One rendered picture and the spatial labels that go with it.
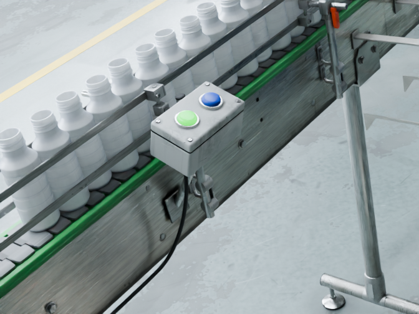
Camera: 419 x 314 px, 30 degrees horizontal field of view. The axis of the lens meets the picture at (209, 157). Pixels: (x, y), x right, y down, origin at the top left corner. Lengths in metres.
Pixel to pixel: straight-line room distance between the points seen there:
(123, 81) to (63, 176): 0.20
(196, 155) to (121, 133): 0.16
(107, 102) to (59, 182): 0.15
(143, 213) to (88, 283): 0.15
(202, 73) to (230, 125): 0.22
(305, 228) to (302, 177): 0.32
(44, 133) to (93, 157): 0.11
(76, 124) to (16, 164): 0.12
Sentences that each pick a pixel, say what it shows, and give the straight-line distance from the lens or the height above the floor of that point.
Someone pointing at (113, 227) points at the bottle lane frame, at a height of 0.95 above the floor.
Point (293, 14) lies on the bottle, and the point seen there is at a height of 1.05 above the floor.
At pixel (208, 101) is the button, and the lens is 1.22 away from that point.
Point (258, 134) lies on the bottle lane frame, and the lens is 1.55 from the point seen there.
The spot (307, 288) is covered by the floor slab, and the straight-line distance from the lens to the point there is 2.51.
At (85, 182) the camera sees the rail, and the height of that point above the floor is 1.04.
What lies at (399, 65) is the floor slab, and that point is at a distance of 3.73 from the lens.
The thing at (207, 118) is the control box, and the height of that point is 1.10.
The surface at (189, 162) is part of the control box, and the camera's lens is 1.18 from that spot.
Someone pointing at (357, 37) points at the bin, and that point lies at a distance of 1.80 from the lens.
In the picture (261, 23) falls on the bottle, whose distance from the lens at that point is 1.56.
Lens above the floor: 1.66
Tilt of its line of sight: 31 degrees down
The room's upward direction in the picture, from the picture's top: 14 degrees counter-clockwise
